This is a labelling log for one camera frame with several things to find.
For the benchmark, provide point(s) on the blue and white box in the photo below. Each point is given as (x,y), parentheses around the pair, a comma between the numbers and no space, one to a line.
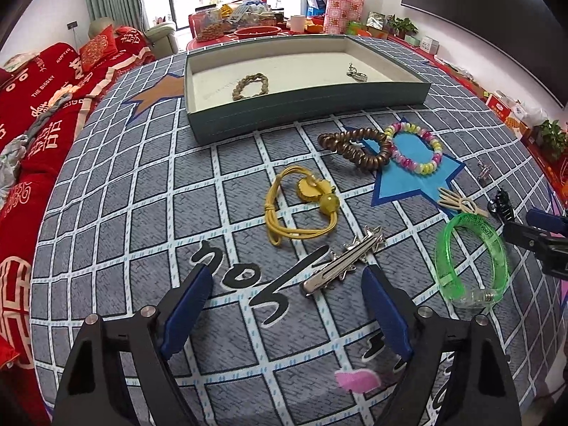
(316,2)

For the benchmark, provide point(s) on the beige armchair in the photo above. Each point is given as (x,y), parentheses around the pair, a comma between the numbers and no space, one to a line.
(162,37)

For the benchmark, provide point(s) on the red plastic bowl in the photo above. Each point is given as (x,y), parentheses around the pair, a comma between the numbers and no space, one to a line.
(257,33)

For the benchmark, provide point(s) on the grey checked tablecloth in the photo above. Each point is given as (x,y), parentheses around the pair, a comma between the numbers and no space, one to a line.
(133,213)

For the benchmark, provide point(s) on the silver foil bag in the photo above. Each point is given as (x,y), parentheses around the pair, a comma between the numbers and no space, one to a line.
(377,20)

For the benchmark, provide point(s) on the pink felt piece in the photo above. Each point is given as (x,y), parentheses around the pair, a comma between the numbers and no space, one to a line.
(357,380)

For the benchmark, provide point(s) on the black television screen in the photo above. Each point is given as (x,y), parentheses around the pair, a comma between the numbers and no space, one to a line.
(488,9)

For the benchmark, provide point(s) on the white cup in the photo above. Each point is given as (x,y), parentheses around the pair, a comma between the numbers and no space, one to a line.
(297,23)

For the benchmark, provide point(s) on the silver metal hair clip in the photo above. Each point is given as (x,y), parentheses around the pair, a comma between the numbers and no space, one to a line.
(337,266)

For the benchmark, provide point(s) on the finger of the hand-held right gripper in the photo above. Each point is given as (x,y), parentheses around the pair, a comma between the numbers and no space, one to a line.
(521,235)
(543,219)

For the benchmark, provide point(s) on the potted green plant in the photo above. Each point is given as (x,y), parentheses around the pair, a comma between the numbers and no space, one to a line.
(404,26)
(552,135)

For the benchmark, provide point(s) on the beige hair clip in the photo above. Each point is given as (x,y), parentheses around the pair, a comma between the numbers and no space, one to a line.
(461,204)

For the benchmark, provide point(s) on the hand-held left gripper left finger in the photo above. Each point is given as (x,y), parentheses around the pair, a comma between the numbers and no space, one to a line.
(186,315)

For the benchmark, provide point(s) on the red covered sofa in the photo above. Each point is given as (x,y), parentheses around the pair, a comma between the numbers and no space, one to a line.
(40,133)

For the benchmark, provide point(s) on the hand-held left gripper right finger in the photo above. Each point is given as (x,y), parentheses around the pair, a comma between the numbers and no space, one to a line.
(386,315)

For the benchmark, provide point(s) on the small silver clip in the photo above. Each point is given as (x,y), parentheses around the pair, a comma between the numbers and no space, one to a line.
(484,172)

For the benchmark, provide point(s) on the black claw hair clip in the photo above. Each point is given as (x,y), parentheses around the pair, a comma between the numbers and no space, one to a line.
(499,206)

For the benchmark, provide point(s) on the clear jar of nuts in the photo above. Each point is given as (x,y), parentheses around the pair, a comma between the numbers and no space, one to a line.
(211,29)

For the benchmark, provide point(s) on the small white box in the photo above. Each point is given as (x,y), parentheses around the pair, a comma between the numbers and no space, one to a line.
(428,44)

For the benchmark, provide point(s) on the red embroidered cushion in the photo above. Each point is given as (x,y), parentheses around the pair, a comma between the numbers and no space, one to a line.
(97,49)

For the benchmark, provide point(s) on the round red table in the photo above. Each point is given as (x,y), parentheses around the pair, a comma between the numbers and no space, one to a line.
(195,46)

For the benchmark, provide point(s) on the grey blue crumpled cloth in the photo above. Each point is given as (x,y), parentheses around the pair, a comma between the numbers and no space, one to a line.
(26,137)

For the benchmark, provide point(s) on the shallow grey-green tray box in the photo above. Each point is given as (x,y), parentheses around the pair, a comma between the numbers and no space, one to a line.
(288,69)

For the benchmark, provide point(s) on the red patterned gift bag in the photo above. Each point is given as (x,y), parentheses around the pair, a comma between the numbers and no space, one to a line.
(344,9)

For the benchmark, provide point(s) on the red and white snack box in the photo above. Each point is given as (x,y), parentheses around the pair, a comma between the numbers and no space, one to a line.
(499,104)

